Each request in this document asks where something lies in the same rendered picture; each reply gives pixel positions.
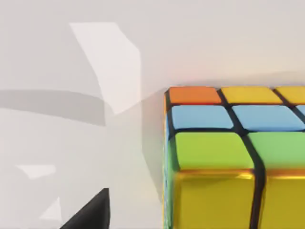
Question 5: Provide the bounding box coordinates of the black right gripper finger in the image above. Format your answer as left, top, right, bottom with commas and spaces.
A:
59, 187, 111, 229

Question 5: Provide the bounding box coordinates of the multicoloured puzzle cube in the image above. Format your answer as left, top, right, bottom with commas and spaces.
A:
163, 85, 305, 229

